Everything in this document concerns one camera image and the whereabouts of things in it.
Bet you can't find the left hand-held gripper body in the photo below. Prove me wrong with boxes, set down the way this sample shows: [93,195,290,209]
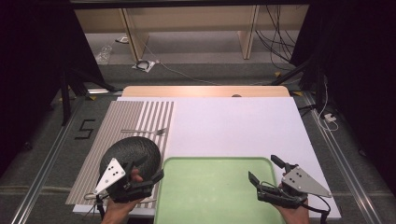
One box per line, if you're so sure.
[92,158,153,203]

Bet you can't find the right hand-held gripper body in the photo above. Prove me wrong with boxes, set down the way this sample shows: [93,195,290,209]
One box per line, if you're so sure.
[257,164,332,209]

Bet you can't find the black textured plate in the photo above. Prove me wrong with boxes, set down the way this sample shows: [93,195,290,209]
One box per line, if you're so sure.
[99,135,163,200]

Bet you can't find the silver fork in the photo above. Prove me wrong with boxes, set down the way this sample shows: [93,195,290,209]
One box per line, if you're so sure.
[120,127,168,136]

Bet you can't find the green tray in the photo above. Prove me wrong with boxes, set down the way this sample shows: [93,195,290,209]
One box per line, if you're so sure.
[153,156,287,224]

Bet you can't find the person's right hand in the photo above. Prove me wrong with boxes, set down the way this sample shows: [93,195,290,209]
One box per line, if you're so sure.
[274,199,311,224]

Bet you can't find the person's left hand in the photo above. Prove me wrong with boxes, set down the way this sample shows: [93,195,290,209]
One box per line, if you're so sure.
[101,169,145,224]

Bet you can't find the striped placemat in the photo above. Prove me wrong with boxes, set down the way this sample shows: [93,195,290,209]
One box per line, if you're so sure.
[65,100,176,206]

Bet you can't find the light wooden table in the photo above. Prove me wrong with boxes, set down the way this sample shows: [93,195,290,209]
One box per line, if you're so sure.
[121,85,291,98]

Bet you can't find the black metal stand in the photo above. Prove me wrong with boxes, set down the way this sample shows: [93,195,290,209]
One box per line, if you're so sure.
[59,66,116,126]
[270,55,326,113]

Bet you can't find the clear plastic bag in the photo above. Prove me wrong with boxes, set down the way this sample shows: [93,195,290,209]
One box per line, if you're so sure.
[94,45,113,65]

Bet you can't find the black curtain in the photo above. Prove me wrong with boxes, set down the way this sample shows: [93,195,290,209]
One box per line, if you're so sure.
[289,0,396,194]
[0,0,106,175]

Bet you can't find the light wooden shelf unit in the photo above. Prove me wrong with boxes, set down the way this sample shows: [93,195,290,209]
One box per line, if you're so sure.
[74,4,309,62]

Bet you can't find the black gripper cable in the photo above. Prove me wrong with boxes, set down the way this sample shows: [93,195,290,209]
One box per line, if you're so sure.
[300,194,332,224]
[83,194,106,220]

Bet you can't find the metal floor rail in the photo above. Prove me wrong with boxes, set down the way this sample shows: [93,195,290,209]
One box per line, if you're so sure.
[303,91,385,224]
[10,96,86,224]

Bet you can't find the white adapter cable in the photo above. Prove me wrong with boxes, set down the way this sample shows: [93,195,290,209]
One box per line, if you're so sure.
[317,76,340,132]

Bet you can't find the white packet with black cable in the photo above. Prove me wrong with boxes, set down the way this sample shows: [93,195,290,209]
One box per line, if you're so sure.
[132,59,157,74]

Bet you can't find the thin white floor cable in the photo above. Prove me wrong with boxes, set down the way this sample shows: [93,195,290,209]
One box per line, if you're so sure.
[139,36,272,87]

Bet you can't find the bundle of black cables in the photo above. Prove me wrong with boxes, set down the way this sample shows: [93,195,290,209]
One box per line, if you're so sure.
[255,4,300,71]

